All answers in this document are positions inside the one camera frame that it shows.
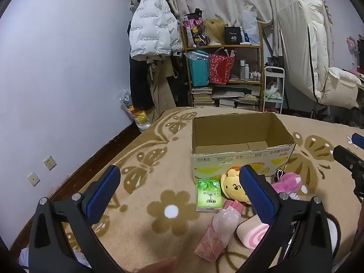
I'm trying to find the printed cardboard box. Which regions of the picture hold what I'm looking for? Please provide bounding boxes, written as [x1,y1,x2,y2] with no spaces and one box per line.
[190,112,297,180]

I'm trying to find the white quilted duvet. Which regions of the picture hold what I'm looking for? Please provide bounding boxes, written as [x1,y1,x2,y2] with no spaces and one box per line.
[277,0,333,104]

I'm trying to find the beige hanging trousers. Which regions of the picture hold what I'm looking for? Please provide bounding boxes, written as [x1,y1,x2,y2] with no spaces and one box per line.
[148,60,177,120]

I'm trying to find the cream cushioned chair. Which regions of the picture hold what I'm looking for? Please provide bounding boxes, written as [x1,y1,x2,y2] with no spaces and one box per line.
[318,67,362,109]

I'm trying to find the teal bag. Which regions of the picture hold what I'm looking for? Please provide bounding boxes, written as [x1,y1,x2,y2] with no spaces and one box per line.
[186,50,211,87]

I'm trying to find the black box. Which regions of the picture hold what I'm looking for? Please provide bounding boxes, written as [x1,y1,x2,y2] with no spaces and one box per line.
[224,26,243,45]

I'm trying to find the stack of books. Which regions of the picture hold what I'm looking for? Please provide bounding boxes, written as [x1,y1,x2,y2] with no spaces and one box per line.
[191,85,214,108]

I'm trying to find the yellow bear plush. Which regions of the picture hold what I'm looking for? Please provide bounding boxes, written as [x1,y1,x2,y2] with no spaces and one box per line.
[220,168,258,204]

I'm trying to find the pink swirl roll plush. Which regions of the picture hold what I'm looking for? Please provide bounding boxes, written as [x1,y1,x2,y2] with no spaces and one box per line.
[237,215,270,250]

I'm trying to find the white cloth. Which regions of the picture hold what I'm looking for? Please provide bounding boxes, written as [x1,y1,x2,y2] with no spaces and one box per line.
[19,247,37,271]

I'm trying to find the pink towel pack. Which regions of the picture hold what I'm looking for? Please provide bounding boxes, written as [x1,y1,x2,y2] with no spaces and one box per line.
[194,200,243,263]

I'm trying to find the dark hanging clothes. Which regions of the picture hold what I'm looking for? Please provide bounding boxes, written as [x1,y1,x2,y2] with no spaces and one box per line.
[168,53,190,107]

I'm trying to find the white plastic bag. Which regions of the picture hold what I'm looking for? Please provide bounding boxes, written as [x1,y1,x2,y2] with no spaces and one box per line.
[241,10,260,45]

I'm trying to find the white trolley cart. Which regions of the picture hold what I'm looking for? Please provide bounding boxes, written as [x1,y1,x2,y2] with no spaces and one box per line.
[263,66,286,114]

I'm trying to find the pink fan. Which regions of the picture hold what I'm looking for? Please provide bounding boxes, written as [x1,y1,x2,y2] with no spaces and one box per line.
[346,35,360,69]

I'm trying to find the blonde wig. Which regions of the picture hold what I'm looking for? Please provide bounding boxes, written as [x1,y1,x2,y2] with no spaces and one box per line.
[204,18,228,45]

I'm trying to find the dark monitor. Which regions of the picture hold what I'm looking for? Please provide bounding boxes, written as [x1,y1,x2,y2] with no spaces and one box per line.
[357,38,364,69]

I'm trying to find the green tissue packet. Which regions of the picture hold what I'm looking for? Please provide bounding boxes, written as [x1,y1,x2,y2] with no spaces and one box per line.
[195,179,223,212]

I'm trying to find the stack of papers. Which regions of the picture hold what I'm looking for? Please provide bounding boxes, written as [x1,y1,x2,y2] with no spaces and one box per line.
[212,87,260,110]

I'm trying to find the white puffer jacket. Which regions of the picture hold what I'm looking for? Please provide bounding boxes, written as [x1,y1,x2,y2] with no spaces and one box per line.
[129,0,184,61]

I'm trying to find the black hanging coat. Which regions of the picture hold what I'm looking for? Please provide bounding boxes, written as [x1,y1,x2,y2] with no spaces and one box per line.
[129,54,154,115]

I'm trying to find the pink plush toy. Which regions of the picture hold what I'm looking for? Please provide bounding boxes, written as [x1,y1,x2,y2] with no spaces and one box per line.
[271,169,309,196]

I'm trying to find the wooden shelf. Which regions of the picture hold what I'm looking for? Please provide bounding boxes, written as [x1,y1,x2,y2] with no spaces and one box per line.
[182,20,265,111]

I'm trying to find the red patterned bag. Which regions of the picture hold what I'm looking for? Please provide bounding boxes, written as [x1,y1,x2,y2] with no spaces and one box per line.
[210,48,236,85]

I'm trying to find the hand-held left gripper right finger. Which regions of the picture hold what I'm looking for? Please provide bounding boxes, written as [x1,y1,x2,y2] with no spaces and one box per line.
[236,165,333,273]

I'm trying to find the beige floral carpet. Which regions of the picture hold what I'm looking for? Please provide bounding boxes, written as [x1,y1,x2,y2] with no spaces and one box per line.
[8,106,364,273]

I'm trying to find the purple floral bag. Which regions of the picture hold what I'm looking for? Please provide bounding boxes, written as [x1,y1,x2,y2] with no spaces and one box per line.
[183,11,207,49]

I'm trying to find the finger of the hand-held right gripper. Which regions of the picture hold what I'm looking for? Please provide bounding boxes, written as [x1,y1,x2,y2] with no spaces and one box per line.
[333,145,364,177]
[351,132,364,150]

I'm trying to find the plastic bag of toys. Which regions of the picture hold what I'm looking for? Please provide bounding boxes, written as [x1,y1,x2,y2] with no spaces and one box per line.
[119,88,152,133]

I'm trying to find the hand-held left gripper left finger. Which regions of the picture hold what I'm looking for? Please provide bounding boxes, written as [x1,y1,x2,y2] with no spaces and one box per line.
[30,165,121,273]

